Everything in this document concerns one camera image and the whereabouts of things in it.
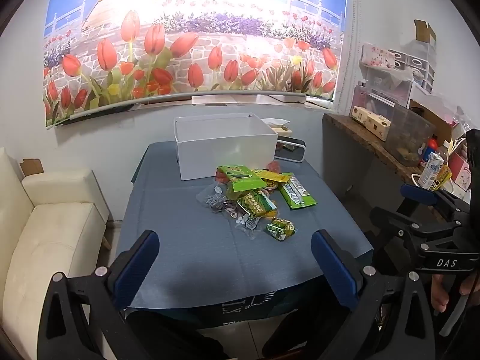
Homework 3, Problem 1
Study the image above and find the pink gift box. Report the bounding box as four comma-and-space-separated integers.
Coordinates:
448, 154, 472, 196

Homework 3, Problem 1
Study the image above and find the yellow green drink carton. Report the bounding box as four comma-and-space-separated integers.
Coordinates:
431, 165, 453, 192

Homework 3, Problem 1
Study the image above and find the clear crumpled wrapper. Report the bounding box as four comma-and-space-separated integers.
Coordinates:
234, 213, 260, 238

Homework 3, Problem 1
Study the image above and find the dark printed cloth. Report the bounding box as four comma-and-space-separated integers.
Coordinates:
125, 289, 316, 331

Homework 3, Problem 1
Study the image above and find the green gold snack packet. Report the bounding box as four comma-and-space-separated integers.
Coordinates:
236, 190, 279, 218

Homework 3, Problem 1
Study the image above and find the person's right hand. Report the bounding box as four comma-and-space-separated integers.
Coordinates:
430, 273, 480, 314

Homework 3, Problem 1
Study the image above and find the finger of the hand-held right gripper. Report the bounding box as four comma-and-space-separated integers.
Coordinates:
400, 183, 472, 226
369, 207, 464, 271

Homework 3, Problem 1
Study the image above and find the large green snack packet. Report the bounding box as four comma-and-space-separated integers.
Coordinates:
217, 164, 266, 193

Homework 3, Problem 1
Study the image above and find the brown cardboard wall patch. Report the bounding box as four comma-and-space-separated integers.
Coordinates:
20, 159, 44, 176

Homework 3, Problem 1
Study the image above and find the small green candy packet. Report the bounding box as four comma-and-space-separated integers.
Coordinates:
264, 217, 298, 241

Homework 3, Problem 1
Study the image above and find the clear storage box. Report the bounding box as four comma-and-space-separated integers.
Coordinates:
352, 80, 411, 121

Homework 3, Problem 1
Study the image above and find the tissue box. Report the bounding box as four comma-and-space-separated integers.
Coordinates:
262, 118, 293, 136

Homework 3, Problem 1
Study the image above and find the tulip wall poster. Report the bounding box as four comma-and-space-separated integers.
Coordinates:
43, 0, 347, 128

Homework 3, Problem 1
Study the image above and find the black white device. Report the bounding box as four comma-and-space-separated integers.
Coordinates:
275, 138, 306, 163

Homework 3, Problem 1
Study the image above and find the brown cardboard flap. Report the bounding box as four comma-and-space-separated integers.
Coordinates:
413, 19, 437, 44

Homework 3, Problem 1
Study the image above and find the cheese print box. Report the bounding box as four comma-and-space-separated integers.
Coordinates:
350, 106, 391, 141

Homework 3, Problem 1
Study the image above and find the pink floral box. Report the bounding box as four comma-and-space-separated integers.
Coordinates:
359, 43, 397, 70

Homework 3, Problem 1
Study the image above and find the white drawer organizer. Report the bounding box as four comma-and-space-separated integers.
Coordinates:
388, 48, 436, 94

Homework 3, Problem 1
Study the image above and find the wooden shelf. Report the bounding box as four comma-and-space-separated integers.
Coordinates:
323, 112, 428, 184

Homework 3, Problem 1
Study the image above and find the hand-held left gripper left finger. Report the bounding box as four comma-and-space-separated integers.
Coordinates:
37, 230, 161, 360

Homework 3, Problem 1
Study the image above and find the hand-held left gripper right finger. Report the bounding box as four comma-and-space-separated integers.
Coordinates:
262, 229, 443, 360

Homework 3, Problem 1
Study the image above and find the clear plastic tub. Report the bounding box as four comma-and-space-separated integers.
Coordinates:
385, 102, 436, 168

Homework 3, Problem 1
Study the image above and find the white box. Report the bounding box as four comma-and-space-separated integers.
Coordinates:
173, 112, 279, 181

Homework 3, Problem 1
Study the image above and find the cream leather sofa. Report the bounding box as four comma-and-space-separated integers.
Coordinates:
0, 146, 110, 360

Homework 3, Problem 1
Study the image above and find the white blue drink carton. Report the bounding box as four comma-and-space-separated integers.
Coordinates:
419, 153, 445, 190

